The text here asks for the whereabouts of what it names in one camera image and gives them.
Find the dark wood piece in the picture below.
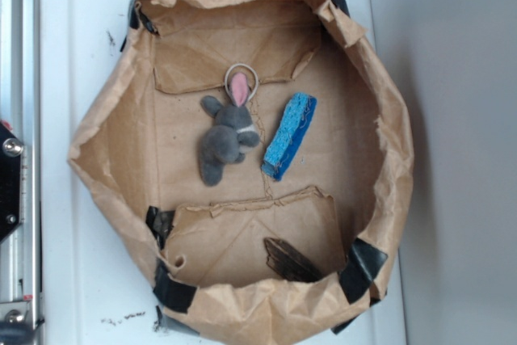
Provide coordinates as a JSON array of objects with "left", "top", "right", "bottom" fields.
[{"left": 263, "top": 238, "right": 324, "bottom": 283}]

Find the metal frame rail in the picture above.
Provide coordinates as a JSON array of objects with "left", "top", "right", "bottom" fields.
[{"left": 1, "top": 0, "right": 44, "bottom": 344}]

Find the brown paper bag tray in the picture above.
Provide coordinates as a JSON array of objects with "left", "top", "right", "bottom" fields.
[{"left": 69, "top": 0, "right": 414, "bottom": 344}]

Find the black tape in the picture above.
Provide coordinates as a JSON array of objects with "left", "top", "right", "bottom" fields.
[
  {"left": 153, "top": 260, "right": 199, "bottom": 313},
  {"left": 145, "top": 206, "right": 175, "bottom": 250},
  {"left": 128, "top": 0, "right": 160, "bottom": 36},
  {"left": 338, "top": 238, "right": 389, "bottom": 304},
  {"left": 331, "top": 0, "right": 351, "bottom": 17}
]

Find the black mounting bracket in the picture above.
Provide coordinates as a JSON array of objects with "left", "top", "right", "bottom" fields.
[{"left": 0, "top": 122, "right": 23, "bottom": 242}]

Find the blue sponge block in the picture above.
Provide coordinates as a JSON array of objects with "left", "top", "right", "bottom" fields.
[{"left": 261, "top": 92, "right": 317, "bottom": 181}]

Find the black tape top right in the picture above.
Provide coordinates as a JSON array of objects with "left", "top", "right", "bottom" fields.
[{"left": 331, "top": 0, "right": 351, "bottom": 17}]

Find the black tape bottom right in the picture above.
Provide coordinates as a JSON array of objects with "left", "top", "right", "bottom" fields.
[{"left": 338, "top": 238, "right": 389, "bottom": 304}]

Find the white elastic loop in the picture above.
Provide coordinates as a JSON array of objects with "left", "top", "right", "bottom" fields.
[{"left": 224, "top": 63, "right": 259, "bottom": 107}]

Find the gray plush bunny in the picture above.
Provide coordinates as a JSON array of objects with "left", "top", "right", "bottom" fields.
[{"left": 199, "top": 72, "right": 260, "bottom": 187}]

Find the black tape top left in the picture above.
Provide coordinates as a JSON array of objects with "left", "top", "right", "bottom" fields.
[{"left": 128, "top": 0, "right": 160, "bottom": 36}]

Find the black tape inner left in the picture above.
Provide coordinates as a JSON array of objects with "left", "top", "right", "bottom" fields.
[{"left": 145, "top": 206, "right": 175, "bottom": 250}]

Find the black tape bottom left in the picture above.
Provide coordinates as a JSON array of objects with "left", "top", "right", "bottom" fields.
[{"left": 153, "top": 260, "right": 199, "bottom": 313}]

